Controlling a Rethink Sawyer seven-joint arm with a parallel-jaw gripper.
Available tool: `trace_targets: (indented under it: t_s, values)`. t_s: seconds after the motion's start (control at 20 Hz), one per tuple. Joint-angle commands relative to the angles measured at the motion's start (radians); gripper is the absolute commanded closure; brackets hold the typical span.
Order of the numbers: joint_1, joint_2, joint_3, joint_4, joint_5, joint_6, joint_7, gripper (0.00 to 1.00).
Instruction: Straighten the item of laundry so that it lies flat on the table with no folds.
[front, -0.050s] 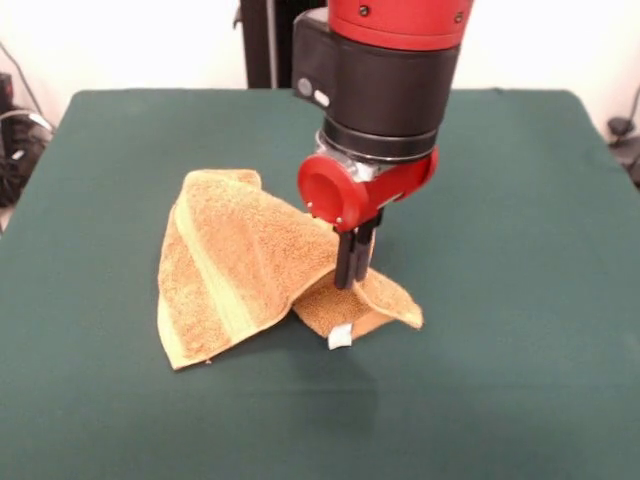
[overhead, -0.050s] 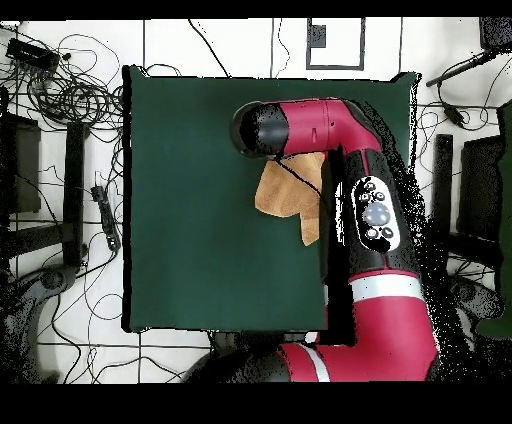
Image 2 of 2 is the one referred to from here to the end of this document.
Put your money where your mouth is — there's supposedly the tan terry towel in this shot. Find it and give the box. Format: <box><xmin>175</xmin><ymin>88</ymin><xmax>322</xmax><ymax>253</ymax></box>
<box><xmin>254</xmin><ymin>151</ymin><xmax>327</xmax><ymax>247</ymax></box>

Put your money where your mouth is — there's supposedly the dark flat panel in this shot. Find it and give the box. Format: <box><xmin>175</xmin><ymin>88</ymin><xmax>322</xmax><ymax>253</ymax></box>
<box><xmin>457</xmin><ymin>135</ymin><xmax>505</xmax><ymax>241</ymax></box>
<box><xmin>0</xmin><ymin>113</ymin><xmax>42</xmax><ymax>215</ymax></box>

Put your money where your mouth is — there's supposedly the dark green table cloth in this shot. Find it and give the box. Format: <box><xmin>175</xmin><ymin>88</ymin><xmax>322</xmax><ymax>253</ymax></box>
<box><xmin>121</xmin><ymin>64</ymin><xmax>421</xmax><ymax>335</ymax></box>

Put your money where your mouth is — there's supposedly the black power strip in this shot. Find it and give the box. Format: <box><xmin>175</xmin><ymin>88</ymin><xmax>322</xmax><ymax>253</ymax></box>
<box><xmin>89</xmin><ymin>184</ymin><xmax>122</xmax><ymax>252</ymax></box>

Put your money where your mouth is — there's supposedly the black stand bar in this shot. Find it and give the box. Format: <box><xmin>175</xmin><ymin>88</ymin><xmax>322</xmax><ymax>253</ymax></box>
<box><xmin>62</xmin><ymin>121</ymin><xmax>87</xmax><ymax>268</ymax></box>
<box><xmin>432</xmin><ymin>133</ymin><xmax>454</xmax><ymax>241</ymax></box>

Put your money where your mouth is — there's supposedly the black power adapter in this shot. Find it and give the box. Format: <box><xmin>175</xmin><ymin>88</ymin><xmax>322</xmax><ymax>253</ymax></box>
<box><xmin>441</xmin><ymin>102</ymin><xmax>467</xmax><ymax>129</ymax></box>

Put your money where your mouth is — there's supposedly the grey rounded base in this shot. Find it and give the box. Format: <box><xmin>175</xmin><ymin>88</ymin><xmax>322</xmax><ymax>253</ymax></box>
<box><xmin>0</xmin><ymin>263</ymin><xmax>77</xmax><ymax>384</ymax></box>
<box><xmin>449</xmin><ymin>274</ymin><xmax>503</xmax><ymax>321</ymax></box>

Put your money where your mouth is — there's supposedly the black rod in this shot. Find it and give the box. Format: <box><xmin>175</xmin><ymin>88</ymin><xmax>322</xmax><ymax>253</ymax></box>
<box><xmin>425</xmin><ymin>47</ymin><xmax>497</xmax><ymax>88</ymax></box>

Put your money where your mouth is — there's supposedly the black electronics box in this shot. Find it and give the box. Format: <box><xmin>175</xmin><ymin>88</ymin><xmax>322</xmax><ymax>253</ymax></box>
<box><xmin>5</xmin><ymin>36</ymin><xmax>61</xmax><ymax>73</ymax></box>

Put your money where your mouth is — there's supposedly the black corner box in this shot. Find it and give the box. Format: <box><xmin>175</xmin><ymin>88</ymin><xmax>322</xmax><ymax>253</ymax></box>
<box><xmin>478</xmin><ymin>16</ymin><xmax>512</xmax><ymax>53</ymax></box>

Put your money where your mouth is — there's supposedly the long black cable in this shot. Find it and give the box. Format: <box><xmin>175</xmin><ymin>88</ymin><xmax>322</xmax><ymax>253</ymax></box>
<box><xmin>187</xmin><ymin>18</ymin><xmax>231</xmax><ymax>78</ymax></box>

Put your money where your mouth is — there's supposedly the tangle of black cables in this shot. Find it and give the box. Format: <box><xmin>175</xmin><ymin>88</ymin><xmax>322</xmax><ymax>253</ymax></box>
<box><xmin>405</xmin><ymin>101</ymin><xmax>501</xmax><ymax>289</ymax></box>
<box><xmin>0</xmin><ymin>23</ymin><xmax>125</xmax><ymax>133</ymax></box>

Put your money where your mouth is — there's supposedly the grey square frame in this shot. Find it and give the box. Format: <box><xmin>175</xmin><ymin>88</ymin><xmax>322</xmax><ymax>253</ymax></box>
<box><xmin>305</xmin><ymin>17</ymin><xmax>366</xmax><ymax>72</ymax></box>

